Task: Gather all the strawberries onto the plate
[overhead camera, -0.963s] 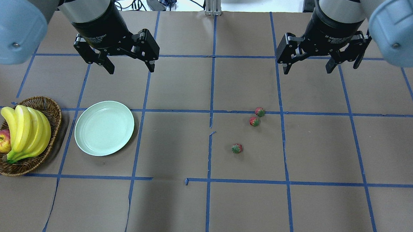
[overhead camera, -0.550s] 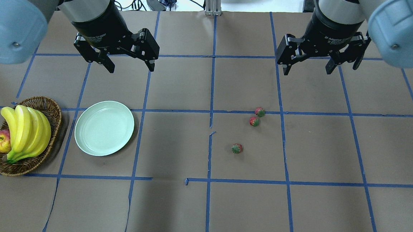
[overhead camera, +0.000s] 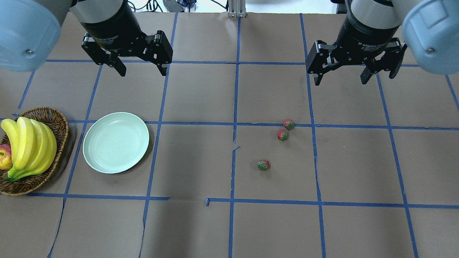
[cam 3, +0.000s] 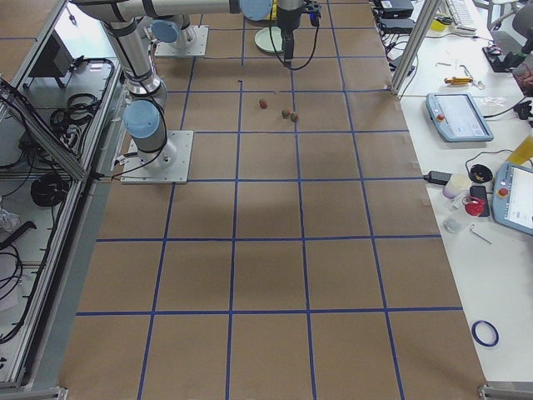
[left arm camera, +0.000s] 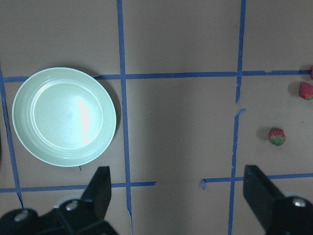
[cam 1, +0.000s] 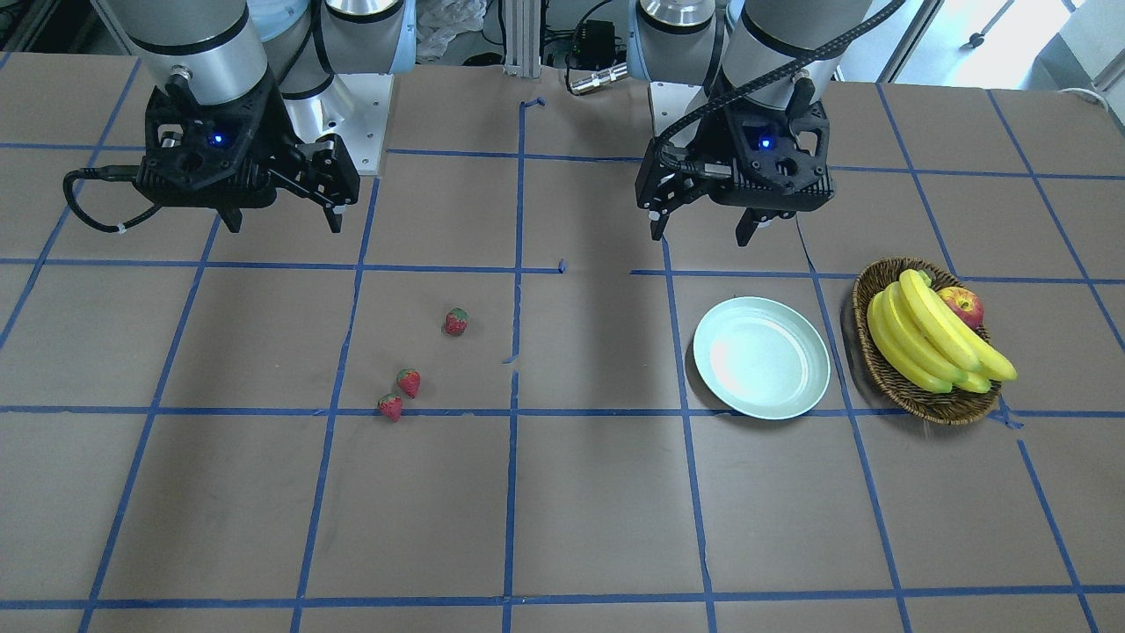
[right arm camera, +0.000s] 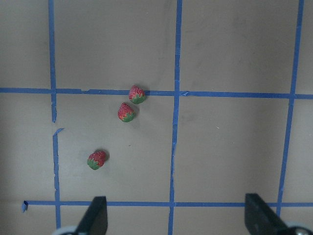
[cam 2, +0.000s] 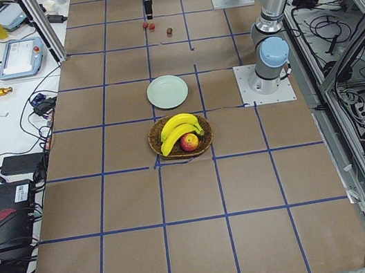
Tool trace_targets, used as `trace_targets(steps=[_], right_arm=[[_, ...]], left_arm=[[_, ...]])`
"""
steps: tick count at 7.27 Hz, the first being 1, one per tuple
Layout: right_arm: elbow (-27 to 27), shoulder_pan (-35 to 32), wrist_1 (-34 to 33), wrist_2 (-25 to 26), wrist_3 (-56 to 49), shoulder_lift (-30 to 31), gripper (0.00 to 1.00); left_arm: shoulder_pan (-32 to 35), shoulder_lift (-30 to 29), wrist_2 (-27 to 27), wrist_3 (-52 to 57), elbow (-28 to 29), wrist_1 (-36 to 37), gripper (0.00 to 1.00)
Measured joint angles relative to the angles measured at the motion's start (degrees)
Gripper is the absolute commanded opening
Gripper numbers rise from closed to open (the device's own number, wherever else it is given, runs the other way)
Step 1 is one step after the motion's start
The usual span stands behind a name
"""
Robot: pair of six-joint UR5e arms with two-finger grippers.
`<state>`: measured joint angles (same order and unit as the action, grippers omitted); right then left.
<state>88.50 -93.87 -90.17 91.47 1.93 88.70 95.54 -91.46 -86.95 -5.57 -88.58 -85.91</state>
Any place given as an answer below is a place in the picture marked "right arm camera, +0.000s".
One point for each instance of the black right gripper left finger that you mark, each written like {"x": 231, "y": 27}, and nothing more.
{"x": 95, "y": 219}

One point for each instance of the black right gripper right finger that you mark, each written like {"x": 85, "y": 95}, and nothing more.
{"x": 260, "y": 219}

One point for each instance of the red strawberry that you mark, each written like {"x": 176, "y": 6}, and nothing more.
{"x": 136, "y": 95}
{"x": 97, "y": 159}
{"x": 125, "y": 113}

